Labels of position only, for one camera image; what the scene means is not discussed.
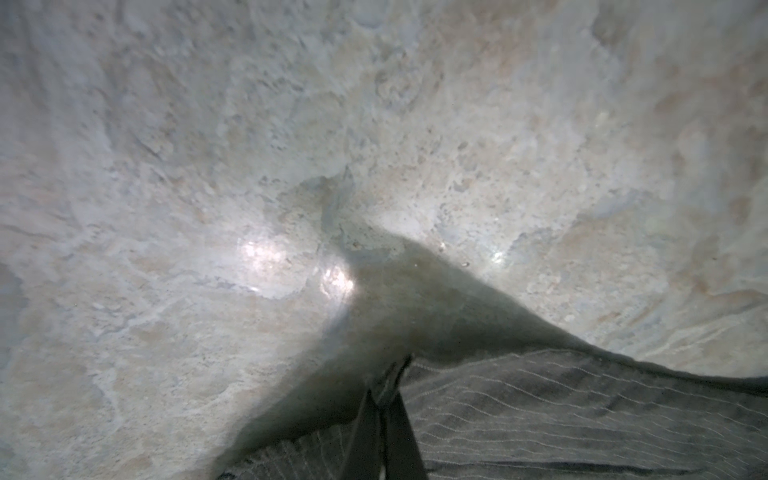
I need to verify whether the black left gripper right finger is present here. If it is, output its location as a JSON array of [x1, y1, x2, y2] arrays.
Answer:
[[383, 393, 428, 480]]

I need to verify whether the dark grey pinstripe shirt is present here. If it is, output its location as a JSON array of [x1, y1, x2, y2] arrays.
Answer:
[[221, 349, 767, 479]]

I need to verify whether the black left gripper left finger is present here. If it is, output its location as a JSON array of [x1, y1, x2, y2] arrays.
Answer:
[[339, 390, 382, 480]]

